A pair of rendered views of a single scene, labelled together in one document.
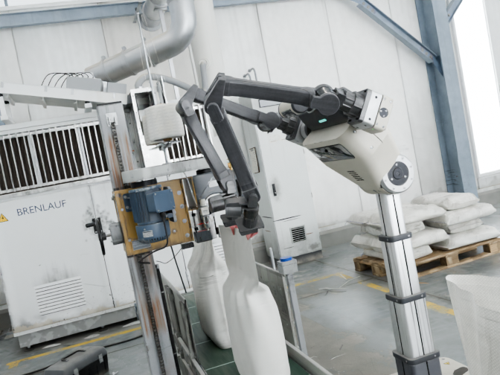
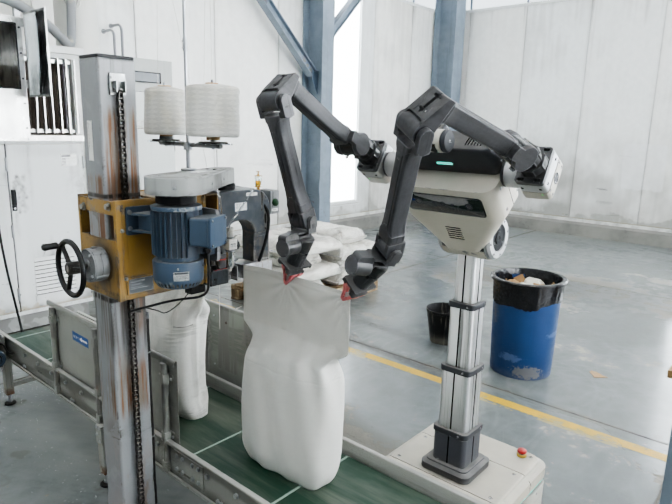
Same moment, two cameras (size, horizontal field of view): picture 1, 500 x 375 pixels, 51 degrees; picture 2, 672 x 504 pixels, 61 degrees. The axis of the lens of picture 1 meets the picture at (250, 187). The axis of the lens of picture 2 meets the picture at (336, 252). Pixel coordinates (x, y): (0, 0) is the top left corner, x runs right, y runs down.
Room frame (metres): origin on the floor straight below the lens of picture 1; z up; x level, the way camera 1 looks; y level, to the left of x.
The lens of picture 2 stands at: (0.70, 0.96, 1.56)
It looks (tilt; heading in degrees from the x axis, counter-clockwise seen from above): 12 degrees down; 328
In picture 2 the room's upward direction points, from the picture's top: 1 degrees clockwise
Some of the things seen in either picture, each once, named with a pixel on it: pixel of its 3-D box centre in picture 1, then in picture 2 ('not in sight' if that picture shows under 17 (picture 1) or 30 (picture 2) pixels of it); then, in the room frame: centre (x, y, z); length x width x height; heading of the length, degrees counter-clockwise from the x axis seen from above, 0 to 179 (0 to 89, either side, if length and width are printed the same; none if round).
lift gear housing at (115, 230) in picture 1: (115, 233); (93, 264); (2.56, 0.68, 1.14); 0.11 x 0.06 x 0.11; 17
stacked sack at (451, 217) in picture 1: (456, 213); (344, 248); (5.25, -1.98, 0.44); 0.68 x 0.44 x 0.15; 107
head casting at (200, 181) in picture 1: (213, 196); (219, 219); (2.77, 0.20, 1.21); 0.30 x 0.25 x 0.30; 17
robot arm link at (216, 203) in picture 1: (221, 196); (295, 235); (2.28, 0.13, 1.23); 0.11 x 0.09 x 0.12; 108
